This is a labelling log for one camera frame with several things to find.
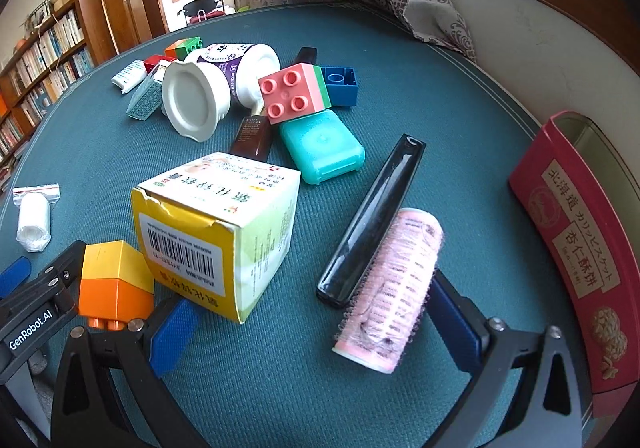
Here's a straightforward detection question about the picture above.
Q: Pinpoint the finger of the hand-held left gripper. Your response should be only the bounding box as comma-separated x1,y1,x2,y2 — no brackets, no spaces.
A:
0,261,35,301
0,239,90,324

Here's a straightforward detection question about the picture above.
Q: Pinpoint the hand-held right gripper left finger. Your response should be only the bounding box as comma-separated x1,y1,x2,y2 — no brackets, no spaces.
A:
50,295,213,448

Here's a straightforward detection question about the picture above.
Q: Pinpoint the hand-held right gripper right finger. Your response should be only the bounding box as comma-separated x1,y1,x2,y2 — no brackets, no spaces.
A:
427,268,597,448

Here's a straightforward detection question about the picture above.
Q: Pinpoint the yellow orange building block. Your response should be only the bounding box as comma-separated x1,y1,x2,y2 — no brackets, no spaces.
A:
77,239,157,331

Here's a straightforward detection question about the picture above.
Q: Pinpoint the plastic bag with white roll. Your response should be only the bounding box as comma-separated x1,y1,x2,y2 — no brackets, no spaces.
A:
12,183,61,254

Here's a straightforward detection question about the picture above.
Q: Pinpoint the pink hair roller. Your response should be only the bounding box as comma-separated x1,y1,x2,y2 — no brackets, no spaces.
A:
331,207,445,374

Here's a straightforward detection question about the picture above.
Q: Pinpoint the yellow white medicine box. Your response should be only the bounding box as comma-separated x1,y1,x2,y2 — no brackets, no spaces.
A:
131,151,302,325

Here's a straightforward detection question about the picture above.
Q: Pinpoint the black plastic comb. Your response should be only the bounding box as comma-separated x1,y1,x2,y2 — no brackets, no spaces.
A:
316,133,427,308

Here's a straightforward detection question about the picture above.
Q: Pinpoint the red tin box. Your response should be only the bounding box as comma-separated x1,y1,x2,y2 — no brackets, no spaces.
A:
507,111,640,421

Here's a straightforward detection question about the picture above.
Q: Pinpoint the teal patterned small box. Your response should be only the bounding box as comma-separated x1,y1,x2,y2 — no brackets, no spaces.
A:
126,71,166,121

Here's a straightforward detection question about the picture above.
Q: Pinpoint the brown cosmetic bottle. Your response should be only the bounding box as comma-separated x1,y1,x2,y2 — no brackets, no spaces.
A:
228,112,275,163

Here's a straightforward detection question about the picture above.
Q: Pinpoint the teal plastic case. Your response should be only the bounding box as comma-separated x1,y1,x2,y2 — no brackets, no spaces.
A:
278,108,366,186

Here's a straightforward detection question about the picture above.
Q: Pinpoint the blue building block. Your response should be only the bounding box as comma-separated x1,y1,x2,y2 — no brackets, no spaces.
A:
318,66,361,108

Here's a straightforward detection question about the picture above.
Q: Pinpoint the pink green building block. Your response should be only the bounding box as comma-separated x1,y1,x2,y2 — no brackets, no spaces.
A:
257,62,332,125

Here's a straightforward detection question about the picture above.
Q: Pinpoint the white round jar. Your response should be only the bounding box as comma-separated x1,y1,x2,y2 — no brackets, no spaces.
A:
232,43,282,115

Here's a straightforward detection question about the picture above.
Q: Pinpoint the teal cloth-covered desktop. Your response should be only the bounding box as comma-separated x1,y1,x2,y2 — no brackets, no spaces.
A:
0,2,601,448

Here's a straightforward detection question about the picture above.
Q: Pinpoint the person's left hand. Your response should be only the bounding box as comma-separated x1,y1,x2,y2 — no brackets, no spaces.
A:
25,347,52,377

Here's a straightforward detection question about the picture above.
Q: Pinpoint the white tube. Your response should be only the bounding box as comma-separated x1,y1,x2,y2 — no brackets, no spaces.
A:
111,59,151,94

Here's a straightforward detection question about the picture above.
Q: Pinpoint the wooden bookshelf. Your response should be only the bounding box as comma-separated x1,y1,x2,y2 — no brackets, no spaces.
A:
0,0,118,189

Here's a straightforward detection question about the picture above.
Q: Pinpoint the red building block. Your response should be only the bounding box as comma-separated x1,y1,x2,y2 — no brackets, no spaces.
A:
143,54,177,76

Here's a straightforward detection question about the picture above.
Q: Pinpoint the orange green building block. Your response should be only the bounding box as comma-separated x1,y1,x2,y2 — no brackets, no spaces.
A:
164,36,206,62

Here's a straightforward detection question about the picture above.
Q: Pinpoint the black wok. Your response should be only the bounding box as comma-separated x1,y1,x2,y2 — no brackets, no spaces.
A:
177,0,227,22

